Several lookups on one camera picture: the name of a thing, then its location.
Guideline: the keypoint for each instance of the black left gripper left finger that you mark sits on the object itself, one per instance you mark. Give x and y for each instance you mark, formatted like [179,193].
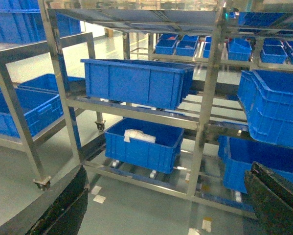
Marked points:
[60,210]

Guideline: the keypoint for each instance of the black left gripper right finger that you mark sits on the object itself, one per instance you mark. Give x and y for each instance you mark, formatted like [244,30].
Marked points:
[271,197]

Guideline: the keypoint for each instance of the blue crate lower shelf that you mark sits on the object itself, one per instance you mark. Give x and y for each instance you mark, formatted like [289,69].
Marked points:
[158,154]

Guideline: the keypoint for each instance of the blue crate shelf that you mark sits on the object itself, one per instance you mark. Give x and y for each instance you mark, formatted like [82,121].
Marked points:
[151,83]
[158,154]

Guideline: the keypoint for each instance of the stainless steel shelf rack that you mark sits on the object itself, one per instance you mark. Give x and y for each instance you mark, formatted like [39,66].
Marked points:
[132,16]

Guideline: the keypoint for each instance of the blue crate middle shelf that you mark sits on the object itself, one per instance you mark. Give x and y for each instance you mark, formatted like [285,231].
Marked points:
[151,83]

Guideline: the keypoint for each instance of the blue crate lower right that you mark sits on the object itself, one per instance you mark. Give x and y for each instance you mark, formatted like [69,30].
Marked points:
[238,156]

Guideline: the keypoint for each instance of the blue crate on left cart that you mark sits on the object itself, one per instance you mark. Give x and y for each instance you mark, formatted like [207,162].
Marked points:
[40,110]

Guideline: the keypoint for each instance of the tilted blue crate right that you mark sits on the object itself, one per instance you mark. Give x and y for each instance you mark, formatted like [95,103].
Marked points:
[267,99]

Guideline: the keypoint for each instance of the white plastic bag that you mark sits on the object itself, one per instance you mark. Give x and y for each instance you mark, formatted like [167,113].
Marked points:
[138,135]

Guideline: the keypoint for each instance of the blue crate top left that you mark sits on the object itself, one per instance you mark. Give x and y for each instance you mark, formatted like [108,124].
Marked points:
[21,22]

